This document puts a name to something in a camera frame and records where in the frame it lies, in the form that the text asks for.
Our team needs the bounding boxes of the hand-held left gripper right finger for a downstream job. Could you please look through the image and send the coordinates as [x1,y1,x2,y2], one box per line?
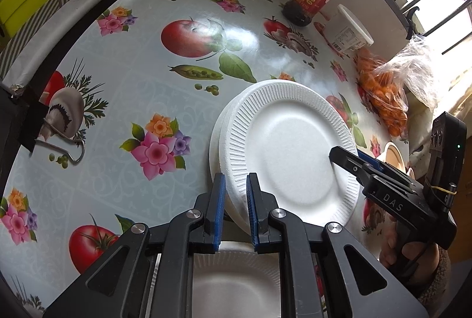
[246,172,430,318]

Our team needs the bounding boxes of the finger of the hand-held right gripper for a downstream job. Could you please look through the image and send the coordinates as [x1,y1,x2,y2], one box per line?
[329,146,375,180]
[356,150,415,180]

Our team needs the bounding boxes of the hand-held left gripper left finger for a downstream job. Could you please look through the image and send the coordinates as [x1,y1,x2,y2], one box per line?
[42,172,226,318]

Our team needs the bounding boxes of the beige paper bowl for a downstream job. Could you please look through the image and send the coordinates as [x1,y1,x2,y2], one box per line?
[380,141,415,179]

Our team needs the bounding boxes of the white foam plate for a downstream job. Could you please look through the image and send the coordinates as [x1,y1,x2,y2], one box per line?
[218,79,360,228]
[190,241,286,318]
[209,95,248,230]

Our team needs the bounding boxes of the person's right forearm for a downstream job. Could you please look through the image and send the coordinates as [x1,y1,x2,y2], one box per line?
[406,244,452,307]

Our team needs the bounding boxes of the person's right hand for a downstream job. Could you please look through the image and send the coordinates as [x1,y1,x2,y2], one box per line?
[379,218,406,269]

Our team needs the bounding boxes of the plastic bag of oranges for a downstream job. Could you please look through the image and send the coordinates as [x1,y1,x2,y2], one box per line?
[354,34,443,138]

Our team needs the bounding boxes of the white plastic tub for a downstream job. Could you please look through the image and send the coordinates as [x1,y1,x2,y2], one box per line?
[324,4,374,53]

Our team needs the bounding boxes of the black metal hook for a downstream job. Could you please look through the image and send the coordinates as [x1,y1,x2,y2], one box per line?
[405,6,421,40]

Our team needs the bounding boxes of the fruit and flower printed tablecloth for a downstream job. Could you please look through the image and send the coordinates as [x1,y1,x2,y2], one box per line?
[0,0,417,318]

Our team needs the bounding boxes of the grey side table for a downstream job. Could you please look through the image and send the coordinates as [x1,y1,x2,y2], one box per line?
[0,0,178,101]

